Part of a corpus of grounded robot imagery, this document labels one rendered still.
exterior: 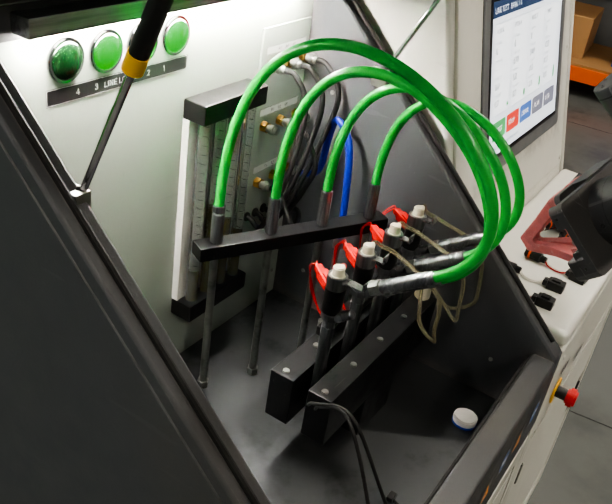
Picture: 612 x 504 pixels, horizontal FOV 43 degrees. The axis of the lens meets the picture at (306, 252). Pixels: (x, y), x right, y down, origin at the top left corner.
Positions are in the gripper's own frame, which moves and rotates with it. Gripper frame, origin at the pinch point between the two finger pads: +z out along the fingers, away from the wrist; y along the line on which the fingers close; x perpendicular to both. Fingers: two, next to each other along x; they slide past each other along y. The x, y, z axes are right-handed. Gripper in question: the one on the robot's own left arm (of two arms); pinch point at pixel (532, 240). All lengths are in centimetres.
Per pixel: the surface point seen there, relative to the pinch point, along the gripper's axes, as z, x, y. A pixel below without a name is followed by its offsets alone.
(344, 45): 17.5, -26.2, -8.5
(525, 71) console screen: 50, -12, -73
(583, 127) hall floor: 287, 43, -389
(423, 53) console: 38, -23, -40
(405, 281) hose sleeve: 26.3, 1.1, -5.0
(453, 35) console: 35, -23, -44
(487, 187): 11.4, -4.5, -10.1
